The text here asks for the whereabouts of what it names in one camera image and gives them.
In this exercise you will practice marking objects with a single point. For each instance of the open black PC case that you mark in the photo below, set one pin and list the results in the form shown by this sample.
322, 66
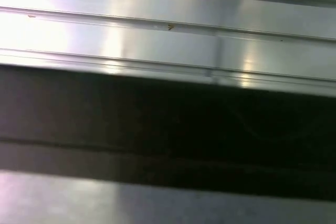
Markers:
157, 119

